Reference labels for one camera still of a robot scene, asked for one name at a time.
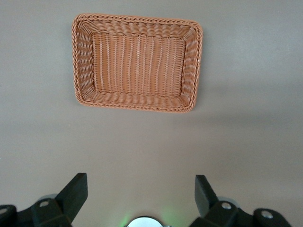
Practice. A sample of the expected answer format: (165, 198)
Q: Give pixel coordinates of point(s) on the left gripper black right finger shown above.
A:
(210, 208)

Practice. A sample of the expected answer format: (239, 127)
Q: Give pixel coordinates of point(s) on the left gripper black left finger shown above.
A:
(66, 203)

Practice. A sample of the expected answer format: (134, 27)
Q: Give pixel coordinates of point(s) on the brown table cloth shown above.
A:
(35, 130)

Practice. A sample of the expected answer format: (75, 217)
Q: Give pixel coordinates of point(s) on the brown wicker basket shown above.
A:
(142, 66)

